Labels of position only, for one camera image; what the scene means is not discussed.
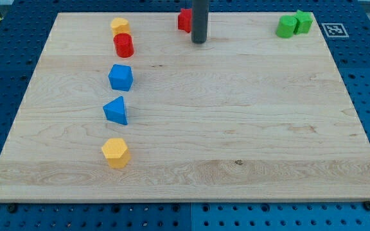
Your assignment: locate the grey cylindrical robot arm stick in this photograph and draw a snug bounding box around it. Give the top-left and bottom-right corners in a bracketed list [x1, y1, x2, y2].
[191, 0, 209, 44]

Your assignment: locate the wooden board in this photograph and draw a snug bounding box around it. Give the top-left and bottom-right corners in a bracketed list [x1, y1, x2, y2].
[0, 12, 370, 203]

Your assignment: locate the blue triangle block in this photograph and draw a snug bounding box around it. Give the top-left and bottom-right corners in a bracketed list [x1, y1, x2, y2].
[103, 96, 128, 125]

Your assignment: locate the blue cube block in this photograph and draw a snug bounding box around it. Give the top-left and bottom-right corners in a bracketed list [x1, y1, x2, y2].
[108, 64, 133, 91]

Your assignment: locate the yellow hexagon block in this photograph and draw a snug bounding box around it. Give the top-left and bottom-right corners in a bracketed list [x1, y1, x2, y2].
[101, 138, 131, 169]

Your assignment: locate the red cylinder block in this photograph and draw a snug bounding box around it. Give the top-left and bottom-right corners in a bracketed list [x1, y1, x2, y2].
[113, 33, 134, 58]

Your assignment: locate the red star block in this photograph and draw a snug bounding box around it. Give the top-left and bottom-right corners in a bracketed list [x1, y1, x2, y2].
[177, 8, 192, 33]

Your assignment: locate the yellow heart block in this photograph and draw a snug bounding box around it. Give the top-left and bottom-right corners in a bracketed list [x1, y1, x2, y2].
[110, 17, 131, 36]

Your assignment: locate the green cylinder block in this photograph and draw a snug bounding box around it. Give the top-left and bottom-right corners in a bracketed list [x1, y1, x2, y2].
[276, 15, 297, 39]

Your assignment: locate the green star block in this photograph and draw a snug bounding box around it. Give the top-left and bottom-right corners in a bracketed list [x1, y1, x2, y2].
[294, 10, 313, 35]

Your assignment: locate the white fiducial marker tag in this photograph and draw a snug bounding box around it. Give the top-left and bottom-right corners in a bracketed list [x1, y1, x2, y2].
[321, 22, 349, 38]

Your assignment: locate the black bolt left front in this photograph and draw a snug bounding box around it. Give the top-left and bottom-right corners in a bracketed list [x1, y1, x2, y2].
[6, 203, 18, 214]

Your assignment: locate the black bolt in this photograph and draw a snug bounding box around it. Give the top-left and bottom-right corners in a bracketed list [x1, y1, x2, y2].
[363, 201, 370, 211]
[6, 203, 18, 214]

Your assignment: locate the black bolt right front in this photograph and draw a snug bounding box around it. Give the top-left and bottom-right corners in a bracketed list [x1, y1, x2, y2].
[363, 201, 370, 211]

